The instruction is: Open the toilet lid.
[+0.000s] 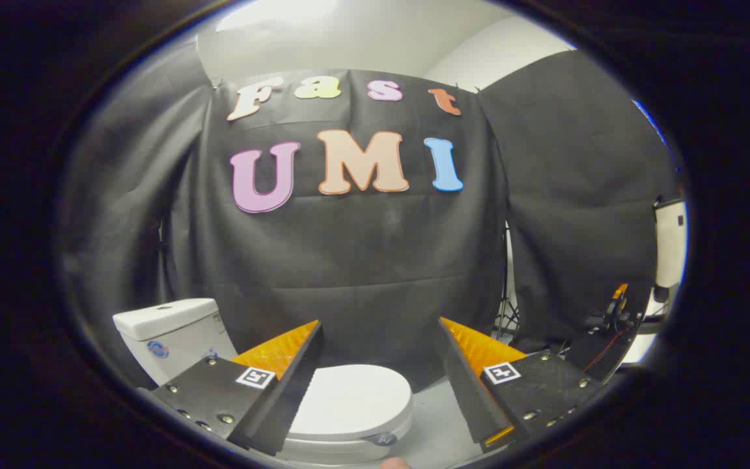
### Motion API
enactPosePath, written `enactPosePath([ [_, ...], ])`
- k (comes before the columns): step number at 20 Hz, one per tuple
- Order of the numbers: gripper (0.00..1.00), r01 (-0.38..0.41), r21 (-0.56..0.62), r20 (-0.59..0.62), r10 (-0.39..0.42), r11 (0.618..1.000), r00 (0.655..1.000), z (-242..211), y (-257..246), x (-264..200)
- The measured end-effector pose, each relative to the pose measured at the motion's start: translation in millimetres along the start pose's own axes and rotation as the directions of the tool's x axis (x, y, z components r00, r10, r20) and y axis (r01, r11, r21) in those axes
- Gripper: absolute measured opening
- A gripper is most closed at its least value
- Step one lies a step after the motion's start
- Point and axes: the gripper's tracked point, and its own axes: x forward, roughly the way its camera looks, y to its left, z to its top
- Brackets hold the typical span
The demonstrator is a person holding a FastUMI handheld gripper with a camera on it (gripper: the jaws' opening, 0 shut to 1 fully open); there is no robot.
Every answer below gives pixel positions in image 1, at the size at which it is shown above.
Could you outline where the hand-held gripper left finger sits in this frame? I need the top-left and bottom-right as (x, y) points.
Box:
(150, 319), (324, 457)

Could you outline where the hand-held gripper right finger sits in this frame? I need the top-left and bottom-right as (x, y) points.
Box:
(437, 317), (604, 455)

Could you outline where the white toilet lid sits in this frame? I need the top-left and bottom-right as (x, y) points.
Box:
(287, 363), (413, 448)

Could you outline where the white toilet with tank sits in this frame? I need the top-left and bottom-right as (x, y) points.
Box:
(113, 298), (415, 466)

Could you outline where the black tripod stand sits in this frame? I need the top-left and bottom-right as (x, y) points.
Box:
(493, 221), (523, 341)

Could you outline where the black backdrop cloth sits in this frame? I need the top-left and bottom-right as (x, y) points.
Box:
(167, 68), (512, 391)

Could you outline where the black device with orange part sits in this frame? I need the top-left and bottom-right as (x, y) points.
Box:
(570, 283), (646, 382)

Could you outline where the plain black cloth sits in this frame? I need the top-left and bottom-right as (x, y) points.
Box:
(478, 51), (678, 352)
(59, 39), (213, 385)

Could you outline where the white cabinet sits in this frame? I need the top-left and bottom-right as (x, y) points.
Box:
(654, 199), (687, 291)

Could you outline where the red cable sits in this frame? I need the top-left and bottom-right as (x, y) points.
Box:
(600, 324), (633, 373)

